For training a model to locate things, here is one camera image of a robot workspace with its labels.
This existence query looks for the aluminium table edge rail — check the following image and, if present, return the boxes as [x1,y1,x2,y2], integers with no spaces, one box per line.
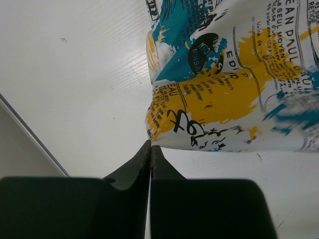
[0,94,71,178]

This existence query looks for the printed white teal yellow shorts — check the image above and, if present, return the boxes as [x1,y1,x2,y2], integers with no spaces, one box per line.
[146,0,319,152]

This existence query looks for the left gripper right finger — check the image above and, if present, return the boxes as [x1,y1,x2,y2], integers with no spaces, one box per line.
[150,146,277,239]

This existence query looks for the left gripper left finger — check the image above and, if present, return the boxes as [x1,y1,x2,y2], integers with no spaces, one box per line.
[0,141,151,239]

